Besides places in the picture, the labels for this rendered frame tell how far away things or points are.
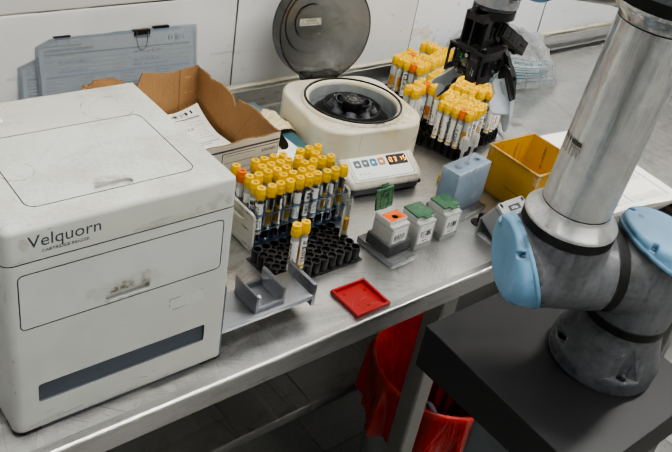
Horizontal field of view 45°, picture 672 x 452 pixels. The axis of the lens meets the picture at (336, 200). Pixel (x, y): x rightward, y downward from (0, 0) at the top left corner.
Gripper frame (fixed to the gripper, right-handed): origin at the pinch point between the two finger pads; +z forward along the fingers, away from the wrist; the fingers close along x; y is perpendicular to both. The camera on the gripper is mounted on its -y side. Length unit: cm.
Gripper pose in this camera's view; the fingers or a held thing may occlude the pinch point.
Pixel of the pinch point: (471, 113)
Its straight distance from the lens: 144.5
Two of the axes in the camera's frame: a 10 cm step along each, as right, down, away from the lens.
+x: 7.1, 4.7, -5.3
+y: -6.9, 3.0, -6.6
